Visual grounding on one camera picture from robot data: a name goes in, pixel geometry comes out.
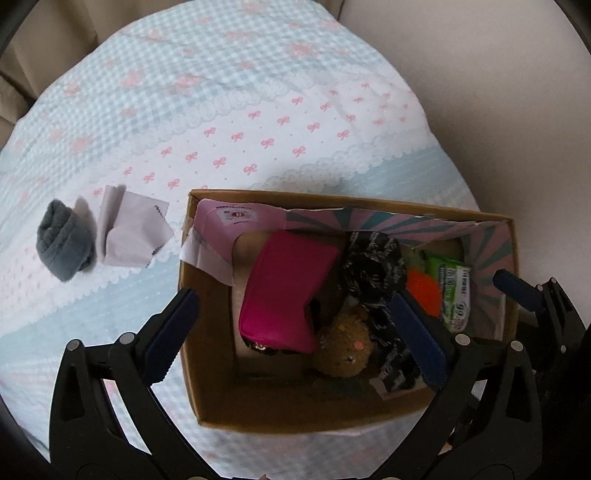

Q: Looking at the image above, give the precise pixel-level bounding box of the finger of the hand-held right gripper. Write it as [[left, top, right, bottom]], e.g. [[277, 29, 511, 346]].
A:
[[492, 271, 583, 365]]

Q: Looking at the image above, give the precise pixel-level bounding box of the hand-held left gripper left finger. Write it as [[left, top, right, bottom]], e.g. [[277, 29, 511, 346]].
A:
[[48, 287, 217, 480]]

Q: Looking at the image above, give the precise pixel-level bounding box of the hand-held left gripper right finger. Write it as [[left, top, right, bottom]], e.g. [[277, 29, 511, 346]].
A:
[[372, 292, 543, 480]]

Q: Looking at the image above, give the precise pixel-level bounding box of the orange pom-pom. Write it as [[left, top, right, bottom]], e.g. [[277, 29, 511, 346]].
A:
[[405, 270, 445, 318]]

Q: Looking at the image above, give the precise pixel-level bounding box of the green wipes packet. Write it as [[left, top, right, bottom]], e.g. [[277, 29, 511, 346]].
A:
[[422, 250, 474, 336]]

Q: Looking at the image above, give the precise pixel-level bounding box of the brown plush toy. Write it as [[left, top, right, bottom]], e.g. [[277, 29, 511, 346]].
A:
[[313, 305, 373, 382]]

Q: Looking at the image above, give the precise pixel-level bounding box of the black patterned scrunchie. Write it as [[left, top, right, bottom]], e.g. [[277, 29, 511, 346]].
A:
[[341, 230, 434, 397]]

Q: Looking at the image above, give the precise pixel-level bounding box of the cardboard box with pink lining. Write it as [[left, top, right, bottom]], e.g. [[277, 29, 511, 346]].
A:
[[178, 188, 516, 437]]

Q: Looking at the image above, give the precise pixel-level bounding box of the magenta pouch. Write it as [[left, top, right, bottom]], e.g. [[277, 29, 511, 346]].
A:
[[238, 231, 343, 355]]

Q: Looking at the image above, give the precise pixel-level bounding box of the light grey cloth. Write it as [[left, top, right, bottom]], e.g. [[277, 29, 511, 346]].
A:
[[76, 185, 176, 269]]

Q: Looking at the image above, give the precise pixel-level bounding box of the dark grey rolled sock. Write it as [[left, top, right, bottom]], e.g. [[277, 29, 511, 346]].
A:
[[37, 199, 96, 281]]

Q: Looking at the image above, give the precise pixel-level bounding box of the blue checked bed sheet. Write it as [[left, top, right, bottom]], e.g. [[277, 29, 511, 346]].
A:
[[0, 0, 488, 480]]

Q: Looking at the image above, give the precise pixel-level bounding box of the beige curtain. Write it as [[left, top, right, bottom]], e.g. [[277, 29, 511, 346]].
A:
[[0, 0, 112, 139]]

